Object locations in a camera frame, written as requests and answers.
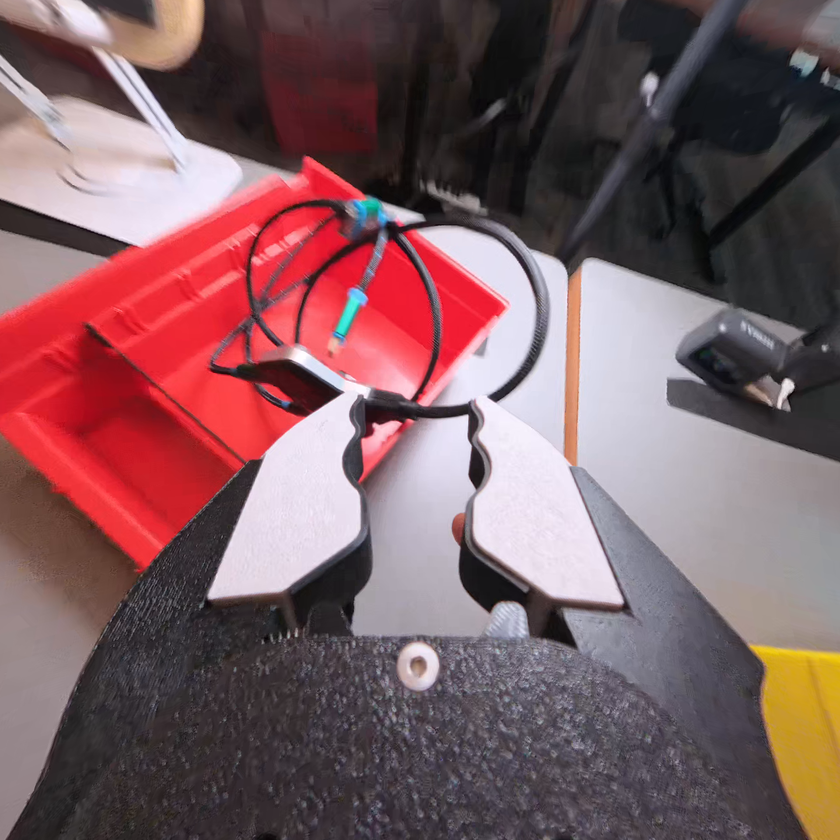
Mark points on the yellow plastic bin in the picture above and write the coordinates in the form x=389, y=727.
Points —
x=807, y=741

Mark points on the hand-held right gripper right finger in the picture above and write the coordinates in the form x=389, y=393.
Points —
x=531, y=512

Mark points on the black tripod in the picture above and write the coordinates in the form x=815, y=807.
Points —
x=656, y=124

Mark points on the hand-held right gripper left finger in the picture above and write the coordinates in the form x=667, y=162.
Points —
x=295, y=512

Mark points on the red plastic bin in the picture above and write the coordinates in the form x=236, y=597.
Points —
x=164, y=407

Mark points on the black clamp device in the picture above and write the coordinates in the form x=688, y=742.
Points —
x=735, y=351

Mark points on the white metal stand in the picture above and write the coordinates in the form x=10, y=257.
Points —
x=131, y=177

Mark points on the silver port adapter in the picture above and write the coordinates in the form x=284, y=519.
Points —
x=295, y=374

